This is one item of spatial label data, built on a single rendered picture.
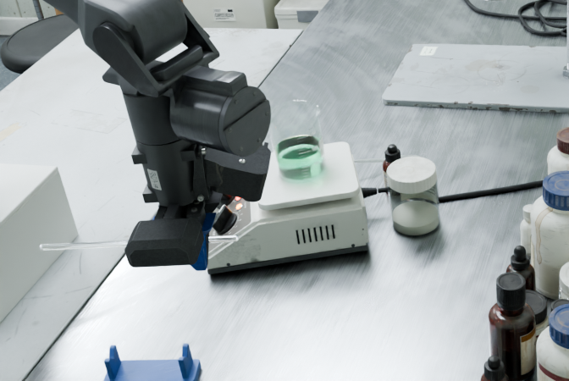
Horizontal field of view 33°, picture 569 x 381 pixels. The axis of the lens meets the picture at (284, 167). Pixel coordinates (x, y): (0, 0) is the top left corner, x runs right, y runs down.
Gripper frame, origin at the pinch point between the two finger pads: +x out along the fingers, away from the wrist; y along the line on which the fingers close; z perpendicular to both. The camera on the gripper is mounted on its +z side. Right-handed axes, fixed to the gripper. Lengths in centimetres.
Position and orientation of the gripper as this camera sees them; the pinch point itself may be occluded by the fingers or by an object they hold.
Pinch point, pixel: (194, 239)
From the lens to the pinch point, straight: 90.7
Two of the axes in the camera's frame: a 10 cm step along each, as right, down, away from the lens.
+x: 1.6, 8.4, 5.2
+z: 9.8, -0.6, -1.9
